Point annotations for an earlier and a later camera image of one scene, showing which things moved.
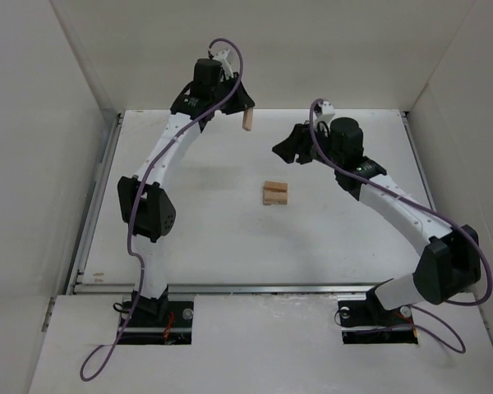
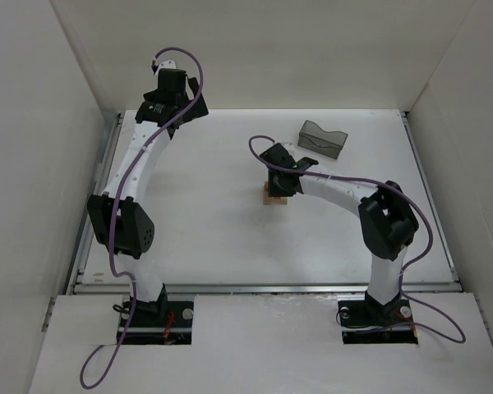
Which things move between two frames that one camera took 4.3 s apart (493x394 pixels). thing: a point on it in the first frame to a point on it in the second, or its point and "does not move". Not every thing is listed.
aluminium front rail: [240, 288] does not move
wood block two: [275, 197] does not move
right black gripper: [305, 144] to [278, 190]
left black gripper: [236, 100] to [195, 103]
